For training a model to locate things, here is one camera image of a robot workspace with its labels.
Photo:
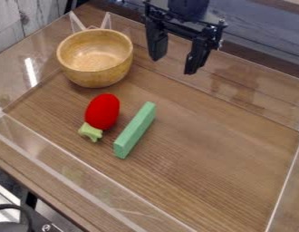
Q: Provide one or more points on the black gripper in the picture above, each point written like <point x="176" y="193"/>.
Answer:
<point x="187" y="19"/>

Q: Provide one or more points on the red plush strawberry toy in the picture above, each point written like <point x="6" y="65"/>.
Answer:
<point x="100" y="116"/>

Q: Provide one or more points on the wooden bowl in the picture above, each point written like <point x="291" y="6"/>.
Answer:
<point x="94" y="57"/>

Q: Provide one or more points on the clear acrylic table barrier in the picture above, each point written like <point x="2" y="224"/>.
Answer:
<point x="215" y="168"/>

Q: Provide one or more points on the green rectangular block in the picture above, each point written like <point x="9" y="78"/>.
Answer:
<point x="135" y="130"/>

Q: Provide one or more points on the black device with knob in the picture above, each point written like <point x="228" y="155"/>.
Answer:
<point x="18" y="216"/>

